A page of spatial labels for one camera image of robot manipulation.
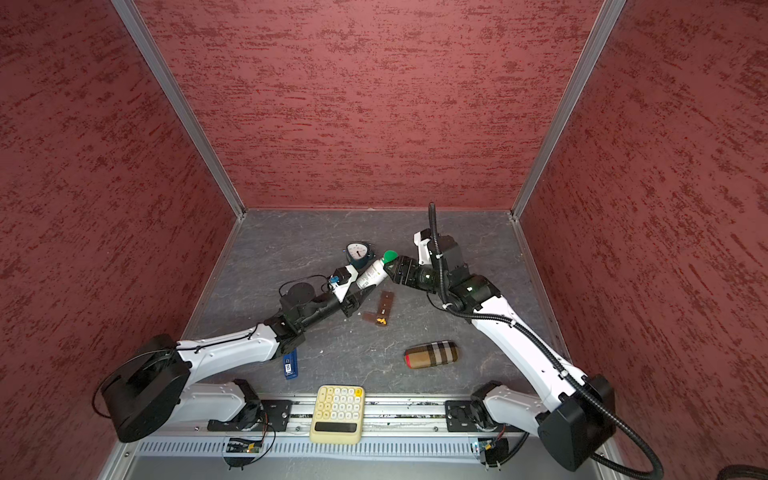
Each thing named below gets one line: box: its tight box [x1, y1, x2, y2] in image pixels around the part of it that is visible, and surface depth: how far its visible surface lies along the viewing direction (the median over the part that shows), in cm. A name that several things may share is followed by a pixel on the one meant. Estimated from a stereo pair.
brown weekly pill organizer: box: [362, 291, 395, 326], surface depth 94 cm
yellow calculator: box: [310, 384, 365, 445], surface depth 74 cm
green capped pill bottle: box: [356, 250, 399, 290], surface depth 76 cm
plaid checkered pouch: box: [403, 339, 459, 369], surface depth 83 cm
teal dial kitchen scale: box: [346, 242, 376, 271], surface depth 105 cm
